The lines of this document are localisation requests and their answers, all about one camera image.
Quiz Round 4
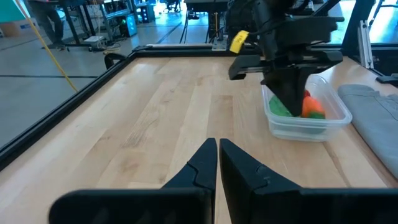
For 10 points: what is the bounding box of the light green toy vegetable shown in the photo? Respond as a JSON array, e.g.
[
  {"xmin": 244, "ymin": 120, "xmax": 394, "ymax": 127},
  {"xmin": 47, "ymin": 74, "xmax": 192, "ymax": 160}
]
[{"xmin": 268, "ymin": 94, "xmax": 294, "ymax": 118}]

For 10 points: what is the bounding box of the arched black table clamp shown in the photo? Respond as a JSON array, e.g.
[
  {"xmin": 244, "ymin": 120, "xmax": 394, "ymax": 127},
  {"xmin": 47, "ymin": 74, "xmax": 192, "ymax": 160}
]
[{"xmin": 104, "ymin": 52, "xmax": 127, "ymax": 70}]

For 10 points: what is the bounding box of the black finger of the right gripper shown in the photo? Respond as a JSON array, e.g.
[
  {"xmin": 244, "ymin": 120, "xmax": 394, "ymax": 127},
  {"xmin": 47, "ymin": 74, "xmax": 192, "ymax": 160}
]
[
  {"xmin": 287, "ymin": 66, "xmax": 312, "ymax": 117},
  {"xmin": 260, "ymin": 67, "xmax": 297, "ymax": 117}
]

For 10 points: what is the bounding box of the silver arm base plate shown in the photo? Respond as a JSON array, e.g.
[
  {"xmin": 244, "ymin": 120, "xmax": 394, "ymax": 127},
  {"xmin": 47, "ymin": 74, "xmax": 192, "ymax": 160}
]
[{"xmin": 211, "ymin": 35, "xmax": 228, "ymax": 52}]

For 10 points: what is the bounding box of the hanging yellow cable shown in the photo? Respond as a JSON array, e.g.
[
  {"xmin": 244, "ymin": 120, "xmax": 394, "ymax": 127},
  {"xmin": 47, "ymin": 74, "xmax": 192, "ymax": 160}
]
[{"xmin": 14, "ymin": 0, "xmax": 78, "ymax": 93}]

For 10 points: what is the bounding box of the green board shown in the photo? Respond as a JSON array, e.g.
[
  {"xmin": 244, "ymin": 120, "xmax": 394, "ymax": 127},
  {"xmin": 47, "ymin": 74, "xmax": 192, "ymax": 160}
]
[{"xmin": 0, "ymin": 0, "xmax": 27, "ymax": 23}]

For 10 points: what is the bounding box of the clear plastic tupperware container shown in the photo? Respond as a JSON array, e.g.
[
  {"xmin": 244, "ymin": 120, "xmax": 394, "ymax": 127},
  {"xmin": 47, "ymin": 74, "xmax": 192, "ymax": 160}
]
[{"xmin": 261, "ymin": 73, "xmax": 353, "ymax": 143}]

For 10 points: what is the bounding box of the cardboard box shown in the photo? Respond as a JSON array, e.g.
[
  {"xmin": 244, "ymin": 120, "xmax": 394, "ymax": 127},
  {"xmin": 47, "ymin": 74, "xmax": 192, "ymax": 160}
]
[{"xmin": 0, "ymin": 18, "xmax": 40, "ymax": 38}]

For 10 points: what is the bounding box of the grey folded cloth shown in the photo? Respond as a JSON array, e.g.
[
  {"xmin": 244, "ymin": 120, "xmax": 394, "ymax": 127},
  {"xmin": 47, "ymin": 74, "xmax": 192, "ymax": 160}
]
[{"xmin": 337, "ymin": 83, "xmax": 398, "ymax": 180}]

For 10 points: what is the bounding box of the white power strip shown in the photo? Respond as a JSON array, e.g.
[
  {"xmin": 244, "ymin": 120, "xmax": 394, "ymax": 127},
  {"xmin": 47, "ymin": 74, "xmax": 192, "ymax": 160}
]
[{"xmin": 83, "ymin": 35, "xmax": 105, "ymax": 44}]

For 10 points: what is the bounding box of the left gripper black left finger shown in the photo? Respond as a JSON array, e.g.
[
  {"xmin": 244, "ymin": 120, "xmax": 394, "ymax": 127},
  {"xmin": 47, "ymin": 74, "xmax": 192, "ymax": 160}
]
[{"xmin": 48, "ymin": 138, "xmax": 218, "ymax": 224}]

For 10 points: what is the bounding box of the yellow label tag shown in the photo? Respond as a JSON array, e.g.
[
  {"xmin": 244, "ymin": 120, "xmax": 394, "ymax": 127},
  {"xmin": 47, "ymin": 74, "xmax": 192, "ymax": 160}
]
[{"xmin": 229, "ymin": 29, "xmax": 250, "ymax": 54}]

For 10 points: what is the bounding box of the black aluminium table frame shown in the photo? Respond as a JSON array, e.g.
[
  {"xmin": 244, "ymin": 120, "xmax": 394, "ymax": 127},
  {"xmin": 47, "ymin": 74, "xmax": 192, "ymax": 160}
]
[{"xmin": 0, "ymin": 0, "xmax": 398, "ymax": 172}]

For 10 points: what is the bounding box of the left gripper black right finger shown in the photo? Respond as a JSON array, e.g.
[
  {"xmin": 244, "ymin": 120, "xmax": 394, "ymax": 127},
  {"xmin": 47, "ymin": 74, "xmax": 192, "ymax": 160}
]
[{"xmin": 219, "ymin": 138, "xmax": 398, "ymax": 224}]

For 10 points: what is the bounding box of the person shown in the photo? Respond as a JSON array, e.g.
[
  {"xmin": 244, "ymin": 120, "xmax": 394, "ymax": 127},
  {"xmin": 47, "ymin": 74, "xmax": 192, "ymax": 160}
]
[{"xmin": 27, "ymin": 0, "xmax": 66, "ymax": 50}]

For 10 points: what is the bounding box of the flat black table clamp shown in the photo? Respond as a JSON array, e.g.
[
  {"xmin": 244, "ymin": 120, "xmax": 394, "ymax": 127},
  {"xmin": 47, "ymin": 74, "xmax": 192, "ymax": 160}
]
[{"xmin": 375, "ymin": 73, "xmax": 398, "ymax": 85}]

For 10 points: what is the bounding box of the silver angle bracket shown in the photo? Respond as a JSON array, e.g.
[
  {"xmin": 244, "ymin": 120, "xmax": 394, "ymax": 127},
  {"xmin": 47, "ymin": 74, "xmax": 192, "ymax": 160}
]
[{"xmin": 357, "ymin": 20, "xmax": 374, "ymax": 69}]

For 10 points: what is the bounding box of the black computer tower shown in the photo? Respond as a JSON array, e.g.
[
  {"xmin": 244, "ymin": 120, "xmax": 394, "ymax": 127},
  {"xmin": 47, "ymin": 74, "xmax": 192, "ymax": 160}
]
[{"xmin": 119, "ymin": 14, "xmax": 138, "ymax": 38}]

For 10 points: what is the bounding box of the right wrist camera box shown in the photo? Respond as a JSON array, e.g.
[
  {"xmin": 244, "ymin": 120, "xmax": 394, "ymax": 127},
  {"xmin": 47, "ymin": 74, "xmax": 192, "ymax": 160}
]
[{"xmin": 275, "ymin": 16, "xmax": 345, "ymax": 47}]

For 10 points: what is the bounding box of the orange toy carrot green top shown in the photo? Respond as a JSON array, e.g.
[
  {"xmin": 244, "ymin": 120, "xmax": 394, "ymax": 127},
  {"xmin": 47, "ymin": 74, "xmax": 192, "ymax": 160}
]
[{"xmin": 300, "ymin": 95, "xmax": 326, "ymax": 120}]

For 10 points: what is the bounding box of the black background desk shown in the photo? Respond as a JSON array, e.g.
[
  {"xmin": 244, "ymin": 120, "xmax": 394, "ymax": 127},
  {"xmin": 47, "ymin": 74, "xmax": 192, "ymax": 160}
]
[{"xmin": 183, "ymin": 0, "xmax": 231, "ymax": 44}]

